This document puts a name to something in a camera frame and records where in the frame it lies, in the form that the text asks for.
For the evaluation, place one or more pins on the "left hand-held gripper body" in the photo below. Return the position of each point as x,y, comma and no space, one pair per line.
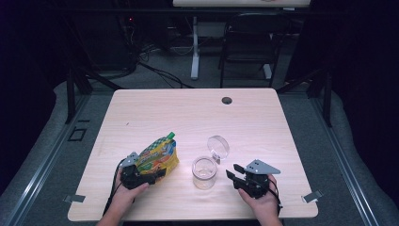
131,177

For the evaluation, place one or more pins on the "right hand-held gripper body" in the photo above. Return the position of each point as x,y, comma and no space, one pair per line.
255,183

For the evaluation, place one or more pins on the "yellow spouted pouch green cap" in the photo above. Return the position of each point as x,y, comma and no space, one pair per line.
156,157

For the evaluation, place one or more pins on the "clear jar with hinged lid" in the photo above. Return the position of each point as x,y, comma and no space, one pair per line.
204,175

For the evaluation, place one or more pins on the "person's left hand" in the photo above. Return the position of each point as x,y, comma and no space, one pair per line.
124,199

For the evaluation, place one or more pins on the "person's right hand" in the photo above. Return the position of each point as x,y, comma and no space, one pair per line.
265,205

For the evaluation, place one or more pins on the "grey tape strip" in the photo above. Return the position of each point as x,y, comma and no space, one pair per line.
312,196
74,198

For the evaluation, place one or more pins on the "black metal stand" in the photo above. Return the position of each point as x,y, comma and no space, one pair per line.
71,94
327,97

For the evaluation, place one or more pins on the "black folding chair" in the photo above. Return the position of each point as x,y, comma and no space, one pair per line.
251,47

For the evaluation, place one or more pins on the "dark computer case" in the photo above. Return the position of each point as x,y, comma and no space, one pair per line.
103,44

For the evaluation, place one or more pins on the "white-legged desk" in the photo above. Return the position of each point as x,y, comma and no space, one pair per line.
240,3

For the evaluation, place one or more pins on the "aluminium floor rail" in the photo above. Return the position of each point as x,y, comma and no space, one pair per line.
40,163
345,163

